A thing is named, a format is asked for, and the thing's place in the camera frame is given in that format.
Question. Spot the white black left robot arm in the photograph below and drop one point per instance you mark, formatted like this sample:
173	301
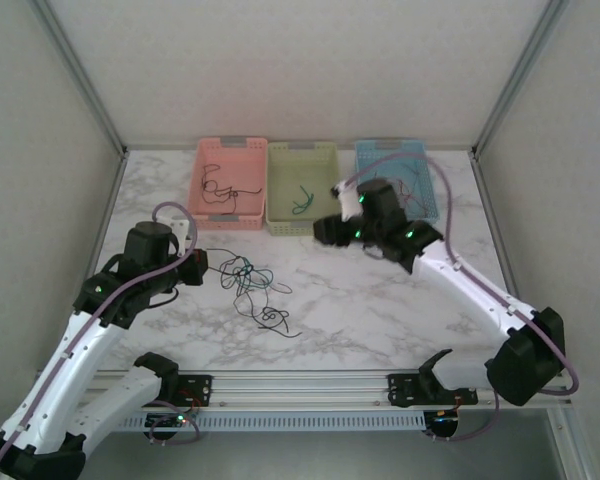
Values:
55	380

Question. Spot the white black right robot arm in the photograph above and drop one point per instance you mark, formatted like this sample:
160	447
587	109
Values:
470	290

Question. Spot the green plastic basket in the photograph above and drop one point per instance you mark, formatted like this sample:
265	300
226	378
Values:
280	175

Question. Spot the blue plastic basket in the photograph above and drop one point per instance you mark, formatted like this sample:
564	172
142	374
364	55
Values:
375	150

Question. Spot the pink plastic basket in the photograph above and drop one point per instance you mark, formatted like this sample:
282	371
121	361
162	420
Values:
245	160

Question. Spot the small circuit board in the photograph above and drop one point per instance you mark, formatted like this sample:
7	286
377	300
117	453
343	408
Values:
167	420
442	417

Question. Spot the aluminium table side rail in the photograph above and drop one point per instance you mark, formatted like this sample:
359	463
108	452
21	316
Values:
109	200
491	200

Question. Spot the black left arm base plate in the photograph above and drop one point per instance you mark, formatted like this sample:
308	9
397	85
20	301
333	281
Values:
197	385

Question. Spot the aluminium mounting rail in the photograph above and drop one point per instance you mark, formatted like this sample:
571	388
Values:
300	387

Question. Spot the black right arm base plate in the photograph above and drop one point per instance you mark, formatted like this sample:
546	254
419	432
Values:
402	387

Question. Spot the aluminium frame post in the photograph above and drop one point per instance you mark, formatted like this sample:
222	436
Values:
517	75
82	80

